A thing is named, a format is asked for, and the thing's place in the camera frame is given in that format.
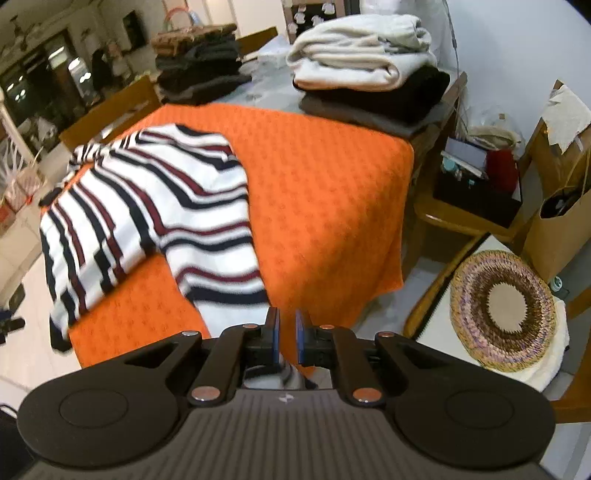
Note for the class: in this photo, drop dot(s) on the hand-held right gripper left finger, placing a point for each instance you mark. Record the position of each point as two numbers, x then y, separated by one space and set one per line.
275 332

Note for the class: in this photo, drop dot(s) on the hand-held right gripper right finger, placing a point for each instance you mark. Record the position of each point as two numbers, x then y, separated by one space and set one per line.
300 337

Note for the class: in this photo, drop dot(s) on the striped white sweater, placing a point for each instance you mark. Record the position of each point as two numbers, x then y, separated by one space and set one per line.
138 194

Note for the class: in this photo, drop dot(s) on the stack of dark folded clothes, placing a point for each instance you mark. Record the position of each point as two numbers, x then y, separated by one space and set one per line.
198 74

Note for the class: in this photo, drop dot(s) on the white seat cushion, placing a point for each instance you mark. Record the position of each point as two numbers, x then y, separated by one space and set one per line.
438 323

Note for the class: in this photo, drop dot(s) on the orange patterned mat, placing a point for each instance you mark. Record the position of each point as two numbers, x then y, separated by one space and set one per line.
323 194

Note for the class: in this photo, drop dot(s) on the round woven seat pad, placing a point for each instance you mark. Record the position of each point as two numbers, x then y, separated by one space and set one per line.
471 314

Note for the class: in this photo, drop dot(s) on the black storage box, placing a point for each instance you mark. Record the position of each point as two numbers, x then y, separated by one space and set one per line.
475 198

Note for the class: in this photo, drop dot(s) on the grey folded garment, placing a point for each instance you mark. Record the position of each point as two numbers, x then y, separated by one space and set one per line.
369 117

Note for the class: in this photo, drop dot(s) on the black folded sweater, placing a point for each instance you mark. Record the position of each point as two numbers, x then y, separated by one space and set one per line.
397 97

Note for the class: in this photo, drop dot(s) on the red bag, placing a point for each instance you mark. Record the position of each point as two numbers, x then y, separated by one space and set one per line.
501 168

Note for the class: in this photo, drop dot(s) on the brown cardboard box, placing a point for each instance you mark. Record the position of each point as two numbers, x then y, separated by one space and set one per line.
554 240

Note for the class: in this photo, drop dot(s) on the cream fleece folded garment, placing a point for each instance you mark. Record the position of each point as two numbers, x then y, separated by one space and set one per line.
351 55

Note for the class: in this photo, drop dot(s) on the black television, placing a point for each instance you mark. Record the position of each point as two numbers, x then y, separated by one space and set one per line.
131 30

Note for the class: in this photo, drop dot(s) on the white torn paper sheet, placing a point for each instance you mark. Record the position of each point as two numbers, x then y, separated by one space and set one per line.
565 120

